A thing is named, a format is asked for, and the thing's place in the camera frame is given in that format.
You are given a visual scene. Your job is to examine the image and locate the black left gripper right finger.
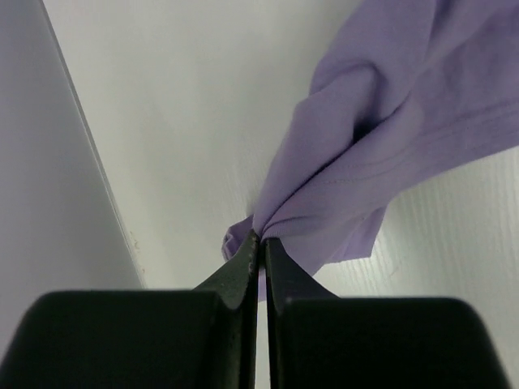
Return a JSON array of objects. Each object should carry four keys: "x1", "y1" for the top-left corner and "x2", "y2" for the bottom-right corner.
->
[{"x1": 263, "y1": 239, "x2": 510, "y2": 388}]

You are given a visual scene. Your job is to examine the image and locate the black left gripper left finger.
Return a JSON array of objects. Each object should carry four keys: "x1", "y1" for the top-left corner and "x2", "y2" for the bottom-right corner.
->
[{"x1": 1, "y1": 233, "x2": 260, "y2": 388}]

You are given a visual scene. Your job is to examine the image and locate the purple t-shirt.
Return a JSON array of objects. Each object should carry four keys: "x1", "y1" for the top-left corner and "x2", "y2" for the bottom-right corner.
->
[{"x1": 221, "y1": 0, "x2": 519, "y2": 303}]

